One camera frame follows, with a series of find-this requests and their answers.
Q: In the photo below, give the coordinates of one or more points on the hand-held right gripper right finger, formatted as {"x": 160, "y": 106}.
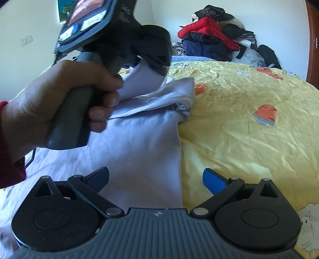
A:
{"x": 214, "y": 181}

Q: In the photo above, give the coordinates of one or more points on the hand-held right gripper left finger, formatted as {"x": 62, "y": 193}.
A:
{"x": 99, "y": 178}

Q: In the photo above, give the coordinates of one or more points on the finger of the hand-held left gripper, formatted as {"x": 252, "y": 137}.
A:
{"x": 154, "y": 47}

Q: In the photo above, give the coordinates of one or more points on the light lavender shirt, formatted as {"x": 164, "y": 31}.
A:
{"x": 139, "y": 149}

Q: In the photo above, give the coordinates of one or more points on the person's left forearm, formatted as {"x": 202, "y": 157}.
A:
{"x": 10, "y": 171}

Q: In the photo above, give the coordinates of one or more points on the pile of red dark clothes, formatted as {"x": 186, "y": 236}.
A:
{"x": 206, "y": 28}

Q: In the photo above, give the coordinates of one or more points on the person's left hand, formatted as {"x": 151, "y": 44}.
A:
{"x": 32, "y": 112}

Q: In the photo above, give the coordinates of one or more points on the checkered cloth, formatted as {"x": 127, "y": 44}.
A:
{"x": 179, "y": 49}

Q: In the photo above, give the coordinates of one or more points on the blue blanket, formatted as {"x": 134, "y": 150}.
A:
{"x": 189, "y": 59}

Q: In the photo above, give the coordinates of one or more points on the yellow printed bedsheet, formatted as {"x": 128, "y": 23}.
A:
{"x": 236, "y": 149}

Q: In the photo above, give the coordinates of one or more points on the navy jacket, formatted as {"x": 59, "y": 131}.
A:
{"x": 199, "y": 48}

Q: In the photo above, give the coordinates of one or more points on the black quilted jacket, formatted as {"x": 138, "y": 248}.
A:
{"x": 211, "y": 12}

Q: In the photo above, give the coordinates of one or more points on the black garment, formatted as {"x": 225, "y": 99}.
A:
{"x": 236, "y": 32}

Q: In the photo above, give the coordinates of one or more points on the white clothing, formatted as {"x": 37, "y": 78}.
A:
{"x": 251, "y": 56}

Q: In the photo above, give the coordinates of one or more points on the black bag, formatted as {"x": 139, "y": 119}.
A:
{"x": 270, "y": 57}

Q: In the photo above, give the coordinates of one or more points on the wooden door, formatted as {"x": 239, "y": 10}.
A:
{"x": 313, "y": 49}

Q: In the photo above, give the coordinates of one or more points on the lotus wall poster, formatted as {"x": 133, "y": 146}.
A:
{"x": 63, "y": 11}

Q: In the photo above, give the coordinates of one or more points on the white wall switch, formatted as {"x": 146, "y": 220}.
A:
{"x": 27, "y": 41}

